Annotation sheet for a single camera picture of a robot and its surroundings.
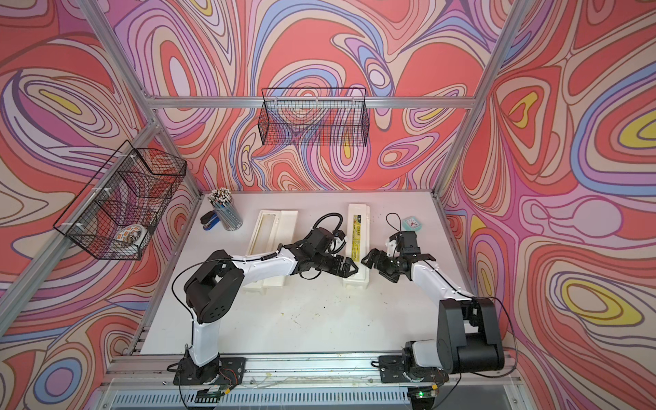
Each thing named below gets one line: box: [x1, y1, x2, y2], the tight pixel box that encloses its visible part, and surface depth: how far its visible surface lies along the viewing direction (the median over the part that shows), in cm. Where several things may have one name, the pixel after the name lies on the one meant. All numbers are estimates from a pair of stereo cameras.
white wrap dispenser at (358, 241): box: [343, 203, 371, 291], surface depth 95 cm
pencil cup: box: [207, 187, 244, 232], surface depth 98 cm
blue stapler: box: [199, 210, 221, 231], surface depth 109 cm
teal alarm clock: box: [402, 216, 422, 232], surface depth 107 cm
